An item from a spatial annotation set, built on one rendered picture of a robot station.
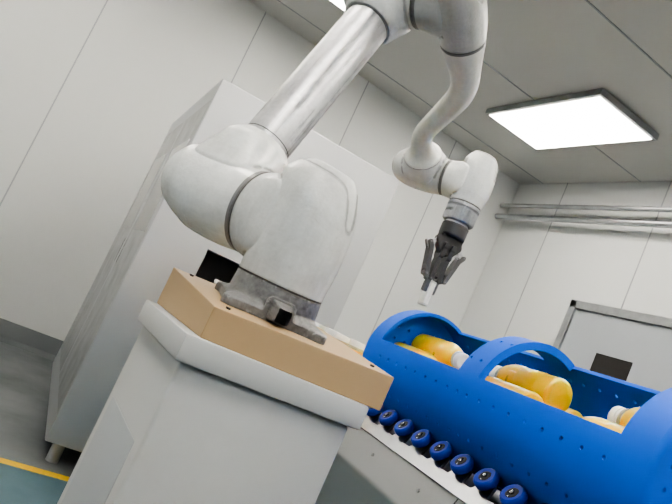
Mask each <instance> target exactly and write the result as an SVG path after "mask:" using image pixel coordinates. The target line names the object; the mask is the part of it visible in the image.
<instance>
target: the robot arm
mask: <svg viewBox="0 0 672 504"><path fill-rule="evenodd" d="M343 2H344V4H345V13H344V15H343V16H342V17H341V18H340V19H339V20H338V21H337V23H336V24H335V25H334V26H333V27H332V28H331V29H330V31H329V32H328V33H327V34H326V35H325V36H324V37H323V39H322V40H321V41H320V42H319V43H318V44H317V45H316V47H315V48H314V49H313V50H312V51H311V52H310V53H309V55H308V56H307V57H306V58H305V59H304V60H303V61H302V63H301V64H300V65H299V66H298V67H297V68H296V70H295V71H294V72H293V73H292V74H291V75H290V76H289V78H288V79H287V80H286V81H285V82H284V83H283V84H282V86H281V87H280V88H279V89H278V90H277V91H276V92H275V94H274V95H273V96H272V97H271V98H270V99H269V100H268V102H267V103H266V104H265V105H264V106H263V107H262V108H261V110H260V111H259V112H258V113H257V114H256V115H255V116H254V118H253V119H252V120H251V121H250V122H249V123H248V124H238V125H231V126H228V127H226V128H225V129H224V130H222V131H221V132H219V133H217V134H216V135H214V136H212V137H210V138H208V139H207V140H205V141H203V142H201V143H200V144H191V145H189V146H187V147H185V148H183V149H181V150H180V151H178V152H176V153H175V154H174V155H173V156H172V157H171V158H170V159H169V160H168V161H167V163H166V165H165V167H164V169H163V171H162V175H161V181H160V186H161V192H162V195H163V197H164V199H165V200H166V202H167V204H168V206H169V207H170V209H171V210H172V211H173V213H174V214H175V215H176V216H177V217H178V219H179V220H180V221H181V222H182V223H183V224H184V225H185V226H186V227H188V228H189V229H191V230H192V231H194V232H195V233H197V234H199V235H200V236H202V237H204V238H206V239H208V240H210V241H212V242H214V243H216V244H219V245H221V246H223V247H226V248H229V249H232V250H235V251H237V252H239V253H240V254H241V255H242V256H243V258H242V261H241V263H240V265H239V267H238V269H237V271H236V273H235V274H234V276H233V278H232V280H231V282H230V283H226V282H220V281H218V282H217V283H216V285H215V289H216V290H217V291H219V293H220V295H221V299H220V301H221V302H223V303H225V304H227V305H229V306H231V307H234V308H236V309H239V310H242V311H244V312H247V313H249V314H251V315H254V316H256V317H258V318H261V319H263V320H265V321H268V322H270V323H272V324H275V325H277V326H279V327H282V328H284V329H286V330H289V331H291V332H293V333H296V334H298V335H300V336H303V337H305V338H307V339H309V340H311V341H313V342H316V343H318V344H321V345H324V344H325V342H326V340H327V337H326V335H324V334H323V333H322V332H321V331H320V330H319V329H318V328H317V326H316V324H315V320H316V317H317V315H318V312H319V309H320V306H321V304H322V302H323V300H324V298H325V296H326V294H327V292H328V290H329V289H330V287H331V285H332V284H333V282H334V280H335V278H336V276H337V274H338V271H339V269H340V267H341V265H342V263H343V260H344V258H345V256H346V253H347V251H348V248H349V246H350V243H351V240H352V237H353V234H354V230H355V226H356V221H357V214H358V195H357V192H356V186H355V183H354V181H353V180H352V179H351V178H349V177H348V176H346V175H345V174H343V173H342V172H340V171H339V170H337V169H335V168H334V167H332V166H330V165H328V164H326V163H324V162H322V161H320V160H318V159H315V158H307V159H299V160H296V161H294V162H291V163H289V164H288V160H287V159H288V158H289V157H290V155H291V154H292V153H293V152H294V150H295V149H296V148H297V147H298V146H299V144H300V143H301V142H302V141H303V139H304V138H305V137H306V136H307V135H308V133H309V132H310V131H311V130H312V128H313V127H314V126H315V125H316V124H317V122H318V121H319V120H320V119H321V117H322V116H323V115H324V114H325V113H326V111H327V110H328V109H329V108H330V106H331V105H332V104H333V103H334V102H335V100H336V99H337V98H338V97H339V95H340V94H341V93H342V92H343V91H344V89H345V88H346V87H347V86H348V84H349V83H350V82H351V81H352V80H353V78H354V77H355V76H356V75H357V73H358V72H359V71H360V70H361V69H362V67H363V66H364V65H365V64H366V62H367V61H368V60H369V59H370V58H371V56H372V55H373V54H374V53H375V51H376V50H377V49H378V48H379V47H380V45H385V44H388V43H390V42H391V41H393V40H394V39H396V38H398V37H400V36H402V35H404V34H406V33H408V32H409V31H410V30H419V31H422V32H425V33H428V34H430V35H432V36H434V37H436V38H439V43H440V48H441V51H442V54H443V56H444V59H445V62H446V65H447V68H448V72H449V75H450V87H449V89H448V91H447V92H446V94H445V95H444V96H443V97H442V98H441V99H440V100H439V101H438V102H437V104H436V105H435V106H434V107H433V108H432V109H431V110H430V111H429V112H428V113H427V114H426V115H425V116H424V118H423V119H422V120H421V121H420V122H419V123H418V125H417V126H416V128H415V129H414V132H413V134H412V138H411V146H410V147H409V148H406V149H403V150H401V151H399V152H398V153H397V154H396V155H395V156H394V158H393V161H392V171H393V174H394V176H395V177H396V178H397V179H398V180H399V181H401V182H402V183H404V184H405V185H407V186H409V187H412V188H414V189H417V190H420V191H423V192H427V193H431V194H438V195H442V196H444V197H447V198H449V201H448V204H447V206H446V208H445V211H444V213H443V215H442V217H443V219H444V221H443V222H442V224H441V226H440V229H439V233H438V234H437V235H436V236H435V238H426V239H425V246H426V248H425V253H424V257H423V262H422V267H421V274H422V275H423V278H424V279H425V280H424V282H423V285H422V287H421V290H422V293H421V295H420V298H419V300H418V302H417V304H420V305H422V306H427V305H428V302H429V300H430V298H431V295H434V294H435V292H436V290H437V288H438V286H439V285H441V284H442V285H446V284H447V282H448V281H449V280H450V278H451V277H452V275H453V274H454V272H455V271H456V270H457V268H458V267H459V265H460V264H461V263H463V262H464V261H465V260H466V257H463V255H462V253H461V251H462V244H463V243H464V241H465V239H466V237H467V234H468V232H469V231H468V230H471V229H473V227H474V225H475V222H476V220H477V218H478V216H479V214H480V211H481V209H482V208H483V206H484V205H485V204H486V203H487V201H488V199H489V197H490V195H491V193H492V190H493V187H494V184H495V181H496V177H497V173H498V165H497V161H496V159H495V158H494V157H493V156H491V155H489V154H487V153H485V152H482V151H478V150H476V151H474V152H472V153H470V154H469V155H468V156H466V157H465V159H464V161H453V160H450V159H447V158H446V155H445V154H444V153H443V152H442V151H441V149H440V147H439V146H438V145H437V144H435V143H433V142H432V139H433V137H434V136H435V135H436V134H438V133H439V132H440V131H441V130H442V129H443V128H444V127H446V126H447V125H448V124H449V123H450V122H451V121H453V120H454V119H455V118H456V117H457V116H458V115H459V114H461V113H462V112H463V111H464V110H465V109H466V108H467V107H468V106H469V104H470V103H471V102H472V100H473V98H474V96H475V94H476V92H477V89H478V86H479V82H480V76H481V69H482V62H483V56H484V51H485V46H486V38H487V27H488V8H487V0H343ZM434 245H435V248H436V250H435V252H434V257H433V259H432V256H433V251H434ZM455 255H456V256H455ZM454 256H455V259H454V260H453V261H452V263H451V264H450V265H449V267H448V264H449V262H450V261H451V260H452V257H454ZM447 267H448V268H447ZM446 269H447V270H446Z"/></svg>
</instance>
